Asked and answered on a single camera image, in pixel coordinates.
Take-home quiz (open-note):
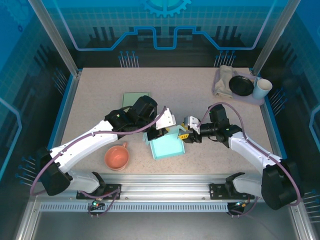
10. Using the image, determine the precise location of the aluminium front rail beam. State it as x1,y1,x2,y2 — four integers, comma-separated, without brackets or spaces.
32,173,300,201

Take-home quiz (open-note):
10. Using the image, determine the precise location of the lilac plastic tray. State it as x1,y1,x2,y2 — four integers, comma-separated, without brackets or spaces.
211,67,266,106

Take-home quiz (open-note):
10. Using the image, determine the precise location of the orange cup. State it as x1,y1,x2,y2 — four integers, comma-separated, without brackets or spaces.
104,141,131,172

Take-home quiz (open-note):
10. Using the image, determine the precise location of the black round plate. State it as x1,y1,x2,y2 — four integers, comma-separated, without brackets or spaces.
228,75,255,97

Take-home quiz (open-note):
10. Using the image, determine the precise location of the aluminium side rail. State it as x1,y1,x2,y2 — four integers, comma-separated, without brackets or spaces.
41,69,83,182
249,67,296,182

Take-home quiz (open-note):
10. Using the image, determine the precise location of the light blue mug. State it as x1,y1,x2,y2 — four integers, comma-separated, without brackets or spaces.
251,77,273,100

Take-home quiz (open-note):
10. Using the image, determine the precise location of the slotted grey cable duct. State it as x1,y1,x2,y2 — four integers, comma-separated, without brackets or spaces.
38,202,231,213

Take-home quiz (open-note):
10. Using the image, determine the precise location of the green paper box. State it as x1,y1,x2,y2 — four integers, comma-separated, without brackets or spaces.
122,91,151,108

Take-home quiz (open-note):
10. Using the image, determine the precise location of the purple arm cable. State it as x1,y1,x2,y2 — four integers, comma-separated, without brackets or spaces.
198,102,302,218
29,105,167,218

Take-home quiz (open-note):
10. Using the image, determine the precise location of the light blue paper box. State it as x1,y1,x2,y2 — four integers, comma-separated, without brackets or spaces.
142,124,187,161

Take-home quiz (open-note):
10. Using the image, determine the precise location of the aluminium corner post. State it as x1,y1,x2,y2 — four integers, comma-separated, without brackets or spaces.
27,0,82,76
251,0,301,77

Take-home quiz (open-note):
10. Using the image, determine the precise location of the beige folded cloth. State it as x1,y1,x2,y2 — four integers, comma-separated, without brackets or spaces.
214,64,235,99

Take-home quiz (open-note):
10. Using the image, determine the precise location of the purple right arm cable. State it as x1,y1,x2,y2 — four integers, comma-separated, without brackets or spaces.
198,102,302,218

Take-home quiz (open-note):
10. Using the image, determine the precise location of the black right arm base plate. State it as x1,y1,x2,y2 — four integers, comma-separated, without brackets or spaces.
209,182,256,201

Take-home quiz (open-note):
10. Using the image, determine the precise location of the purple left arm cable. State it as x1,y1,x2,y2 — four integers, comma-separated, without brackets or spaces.
29,105,167,218

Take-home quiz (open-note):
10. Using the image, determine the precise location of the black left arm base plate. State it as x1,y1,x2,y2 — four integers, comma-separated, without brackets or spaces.
76,183,123,200

